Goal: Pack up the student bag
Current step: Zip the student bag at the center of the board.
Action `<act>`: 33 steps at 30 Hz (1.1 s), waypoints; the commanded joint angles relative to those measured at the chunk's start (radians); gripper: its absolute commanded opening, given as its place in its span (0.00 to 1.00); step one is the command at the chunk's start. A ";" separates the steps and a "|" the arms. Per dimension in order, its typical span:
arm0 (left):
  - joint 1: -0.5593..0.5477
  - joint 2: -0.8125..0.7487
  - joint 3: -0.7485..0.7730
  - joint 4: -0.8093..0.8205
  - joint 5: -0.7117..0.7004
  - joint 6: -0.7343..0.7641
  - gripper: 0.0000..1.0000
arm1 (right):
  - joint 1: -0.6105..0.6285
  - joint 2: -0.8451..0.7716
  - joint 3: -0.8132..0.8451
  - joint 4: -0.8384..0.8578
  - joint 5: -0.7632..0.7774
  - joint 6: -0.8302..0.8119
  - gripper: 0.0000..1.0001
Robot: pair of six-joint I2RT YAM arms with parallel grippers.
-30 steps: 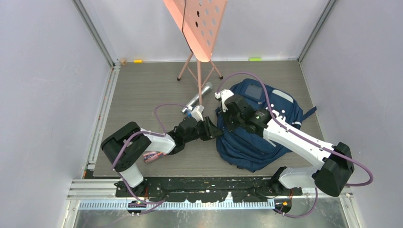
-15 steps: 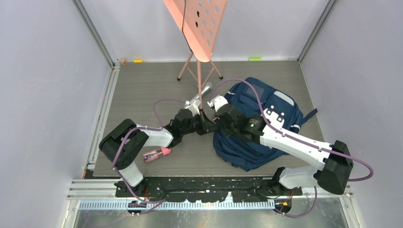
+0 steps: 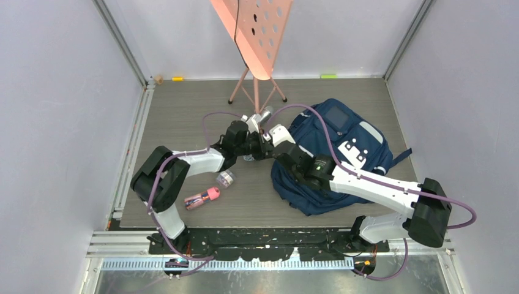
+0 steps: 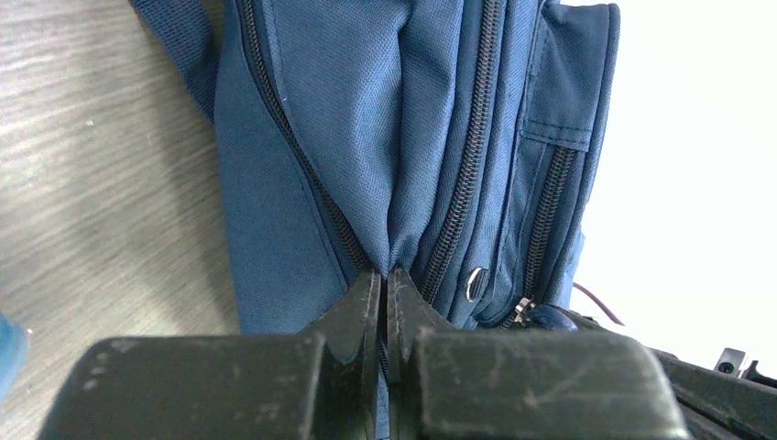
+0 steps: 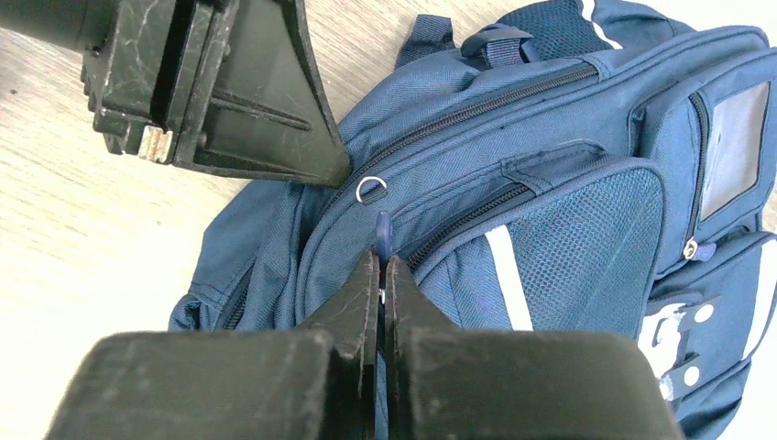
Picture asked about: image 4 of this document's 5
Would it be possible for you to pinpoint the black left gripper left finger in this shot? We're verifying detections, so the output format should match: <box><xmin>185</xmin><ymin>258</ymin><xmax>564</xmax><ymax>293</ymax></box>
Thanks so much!
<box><xmin>39</xmin><ymin>270</ymin><xmax>381</xmax><ymax>439</ymax></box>

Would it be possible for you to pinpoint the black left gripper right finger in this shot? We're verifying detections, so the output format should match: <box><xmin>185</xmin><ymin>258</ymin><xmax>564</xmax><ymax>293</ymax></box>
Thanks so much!
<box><xmin>386</xmin><ymin>269</ymin><xmax>691</xmax><ymax>439</ymax></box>

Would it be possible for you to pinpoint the blue zipper pull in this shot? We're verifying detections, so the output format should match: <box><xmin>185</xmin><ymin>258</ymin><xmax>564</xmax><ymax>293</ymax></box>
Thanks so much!
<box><xmin>511</xmin><ymin>298</ymin><xmax>579</xmax><ymax>333</ymax></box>

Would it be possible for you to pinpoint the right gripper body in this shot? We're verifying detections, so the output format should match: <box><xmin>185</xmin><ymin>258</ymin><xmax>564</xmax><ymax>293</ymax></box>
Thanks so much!
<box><xmin>570</xmin><ymin>313</ymin><xmax>776</xmax><ymax>439</ymax></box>

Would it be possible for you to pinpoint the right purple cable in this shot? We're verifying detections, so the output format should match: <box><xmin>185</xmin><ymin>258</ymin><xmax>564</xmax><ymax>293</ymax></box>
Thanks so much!
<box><xmin>573</xmin><ymin>281</ymin><xmax>627</xmax><ymax>328</ymax></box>

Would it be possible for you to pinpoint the navy blue student backpack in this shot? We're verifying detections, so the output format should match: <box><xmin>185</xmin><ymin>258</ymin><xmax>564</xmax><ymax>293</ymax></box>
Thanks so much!
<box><xmin>127</xmin><ymin>0</ymin><xmax>621</xmax><ymax>440</ymax></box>

